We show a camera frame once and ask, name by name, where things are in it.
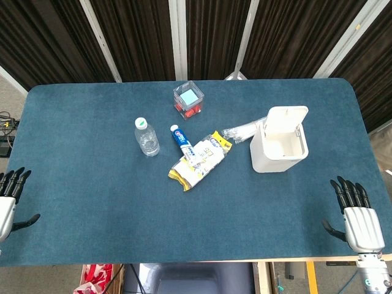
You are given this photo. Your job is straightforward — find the clear square acrylic box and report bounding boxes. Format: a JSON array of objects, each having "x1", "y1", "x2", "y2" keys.
[{"x1": 173, "y1": 80, "x2": 206, "y2": 121}]

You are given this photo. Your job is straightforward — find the blue white toothpaste tube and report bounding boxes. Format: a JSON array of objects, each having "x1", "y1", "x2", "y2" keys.
[{"x1": 170, "y1": 124, "x2": 200, "y2": 167}]

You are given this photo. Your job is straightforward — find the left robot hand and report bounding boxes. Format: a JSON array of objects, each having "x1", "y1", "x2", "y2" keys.
[{"x1": 0, "y1": 167, "x2": 41, "y2": 243}]

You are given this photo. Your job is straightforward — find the clear plastic water bottle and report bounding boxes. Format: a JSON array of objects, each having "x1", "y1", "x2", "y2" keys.
[{"x1": 134, "y1": 117, "x2": 160, "y2": 157}]

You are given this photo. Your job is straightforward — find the blue table mat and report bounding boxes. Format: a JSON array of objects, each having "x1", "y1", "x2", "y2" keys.
[{"x1": 0, "y1": 77, "x2": 392, "y2": 268}]

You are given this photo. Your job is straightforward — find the black cables and power strip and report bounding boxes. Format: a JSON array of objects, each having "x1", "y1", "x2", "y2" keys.
[{"x1": 0, "y1": 110, "x2": 20, "y2": 159}]

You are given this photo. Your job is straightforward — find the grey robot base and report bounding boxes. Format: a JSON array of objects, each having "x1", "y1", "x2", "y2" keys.
[{"x1": 123, "y1": 262, "x2": 255, "y2": 294}]

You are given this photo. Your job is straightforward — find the yellow white snack packet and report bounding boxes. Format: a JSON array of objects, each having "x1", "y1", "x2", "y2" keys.
[{"x1": 167, "y1": 130, "x2": 233, "y2": 192}]

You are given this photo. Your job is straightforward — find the white lidded trash bin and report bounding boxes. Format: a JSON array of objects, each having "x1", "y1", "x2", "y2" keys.
[{"x1": 249, "y1": 105, "x2": 309, "y2": 174}]

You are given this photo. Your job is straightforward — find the red white patterned bag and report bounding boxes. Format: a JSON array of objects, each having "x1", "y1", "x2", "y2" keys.
[{"x1": 72, "y1": 263, "x2": 115, "y2": 294}]

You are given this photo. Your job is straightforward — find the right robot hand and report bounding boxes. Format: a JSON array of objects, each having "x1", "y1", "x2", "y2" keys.
[{"x1": 322, "y1": 175, "x2": 386, "y2": 253}]

